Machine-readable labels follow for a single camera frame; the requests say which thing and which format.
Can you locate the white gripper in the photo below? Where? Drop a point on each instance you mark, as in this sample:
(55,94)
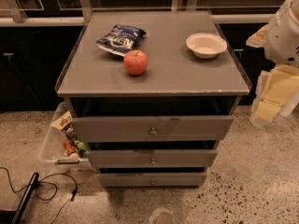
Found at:
(282,38)

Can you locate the grey top drawer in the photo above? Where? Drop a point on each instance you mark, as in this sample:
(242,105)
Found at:
(149,129)

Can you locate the grey drawer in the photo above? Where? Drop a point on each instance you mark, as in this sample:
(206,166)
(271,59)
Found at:
(153,180)
(152,158)
(149,129)

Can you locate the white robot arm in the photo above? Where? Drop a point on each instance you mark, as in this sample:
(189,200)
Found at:
(282,36)

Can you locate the grey drawer cabinet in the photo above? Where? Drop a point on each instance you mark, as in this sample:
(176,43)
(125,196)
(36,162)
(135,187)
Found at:
(176,83)

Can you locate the grey bottom drawer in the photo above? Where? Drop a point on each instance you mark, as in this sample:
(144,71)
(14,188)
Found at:
(153,180)

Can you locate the grey middle drawer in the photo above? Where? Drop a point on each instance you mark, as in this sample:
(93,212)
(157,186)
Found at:
(152,158)

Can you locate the white paper bowl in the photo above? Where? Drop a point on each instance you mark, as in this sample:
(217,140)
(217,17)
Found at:
(205,45)

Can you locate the red apple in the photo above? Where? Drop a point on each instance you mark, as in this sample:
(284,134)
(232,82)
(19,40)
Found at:
(135,62)

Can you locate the blue chip bag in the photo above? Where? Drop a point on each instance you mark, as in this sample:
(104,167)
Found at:
(121,39)

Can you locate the green and orange snack packets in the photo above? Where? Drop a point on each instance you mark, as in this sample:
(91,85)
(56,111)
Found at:
(72,146)

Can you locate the tan snack packet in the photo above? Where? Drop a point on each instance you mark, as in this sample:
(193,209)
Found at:
(62,121)

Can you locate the clear plastic snack bin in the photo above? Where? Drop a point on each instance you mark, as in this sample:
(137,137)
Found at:
(52,151)

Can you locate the black bar on floor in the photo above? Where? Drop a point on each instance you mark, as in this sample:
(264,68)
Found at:
(14,216)

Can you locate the metal railing frame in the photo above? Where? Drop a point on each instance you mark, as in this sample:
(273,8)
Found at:
(18,13)

